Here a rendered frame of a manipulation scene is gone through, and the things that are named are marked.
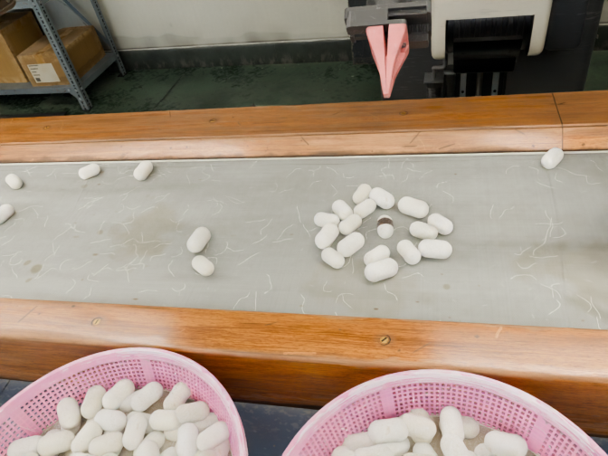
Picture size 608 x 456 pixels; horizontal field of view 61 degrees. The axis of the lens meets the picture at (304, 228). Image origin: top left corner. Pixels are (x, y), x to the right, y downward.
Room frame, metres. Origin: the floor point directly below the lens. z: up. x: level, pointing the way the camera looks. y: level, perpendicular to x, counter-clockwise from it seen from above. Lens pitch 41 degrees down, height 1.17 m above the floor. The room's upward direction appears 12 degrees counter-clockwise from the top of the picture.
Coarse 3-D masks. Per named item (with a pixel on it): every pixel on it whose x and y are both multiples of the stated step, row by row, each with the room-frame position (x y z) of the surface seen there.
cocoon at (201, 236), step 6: (198, 228) 0.50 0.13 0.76; (204, 228) 0.50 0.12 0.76; (192, 234) 0.49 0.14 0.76; (198, 234) 0.49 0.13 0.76; (204, 234) 0.49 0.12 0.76; (210, 234) 0.49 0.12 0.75; (192, 240) 0.48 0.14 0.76; (198, 240) 0.48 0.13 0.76; (204, 240) 0.48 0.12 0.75; (192, 246) 0.47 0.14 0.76; (198, 246) 0.47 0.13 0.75
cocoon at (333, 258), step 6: (324, 252) 0.42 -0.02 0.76; (330, 252) 0.41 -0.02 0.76; (336, 252) 0.41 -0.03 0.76; (324, 258) 0.41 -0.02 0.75; (330, 258) 0.41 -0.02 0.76; (336, 258) 0.40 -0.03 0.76; (342, 258) 0.40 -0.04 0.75; (330, 264) 0.40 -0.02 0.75; (336, 264) 0.40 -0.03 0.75; (342, 264) 0.40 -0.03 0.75
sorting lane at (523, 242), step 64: (0, 192) 0.71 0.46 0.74; (64, 192) 0.68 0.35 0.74; (128, 192) 0.64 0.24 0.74; (192, 192) 0.61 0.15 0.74; (256, 192) 0.58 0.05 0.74; (320, 192) 0.55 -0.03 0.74; (448, 192) 0.49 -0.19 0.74; (512, 192) 0.47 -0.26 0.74; (576, 192) 0.44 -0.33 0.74; (0, 256) 0.55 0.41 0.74; (64, 256) 0.52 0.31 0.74; (128, 256) 0.50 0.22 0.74; (192, 256) 0.47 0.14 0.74; (256, 256) 0.45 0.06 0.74; (320, 256) 0.43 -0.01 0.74; (512, 256) 0.37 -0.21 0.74; (576, 256) 0.35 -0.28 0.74; (448, 320) 0.30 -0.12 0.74; (512, 320) 0.29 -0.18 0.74; (576, 320) 0.27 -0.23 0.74
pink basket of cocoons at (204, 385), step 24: (96, 360) 0.32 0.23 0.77; (120, 360) 0.32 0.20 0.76; (144, 360) 0.32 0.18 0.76; (168, 360) 0.31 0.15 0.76; (192, 360) 0.30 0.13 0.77; (48, 384) 0.31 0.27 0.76; (72, 384) 0.31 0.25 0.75; (144, 384) 0.31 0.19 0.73; (168, 384) 0.30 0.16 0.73; (192, 384) 0.29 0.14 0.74; (216, 384) 0.27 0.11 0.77; (0, 408) 0.29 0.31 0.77; (24, 408) 0.29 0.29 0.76; (48, 408) 0.30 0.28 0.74; (216, 408) 0.26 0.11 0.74; (0, 432) 0.27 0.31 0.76; (24, 432) 0.28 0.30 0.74; (240, 432) 0.22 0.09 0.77
